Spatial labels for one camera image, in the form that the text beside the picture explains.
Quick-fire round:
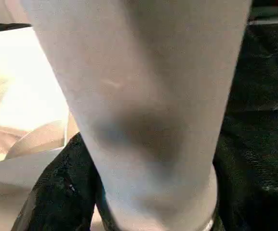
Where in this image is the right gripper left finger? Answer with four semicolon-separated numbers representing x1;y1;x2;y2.
10;132;101;231

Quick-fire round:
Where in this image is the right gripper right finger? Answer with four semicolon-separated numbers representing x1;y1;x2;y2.
212;134;278;231

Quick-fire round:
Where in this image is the white plastic table top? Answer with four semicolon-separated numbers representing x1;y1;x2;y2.
0;26;106;231

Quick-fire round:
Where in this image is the black shiny mat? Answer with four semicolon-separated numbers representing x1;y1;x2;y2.
0;0;278;231

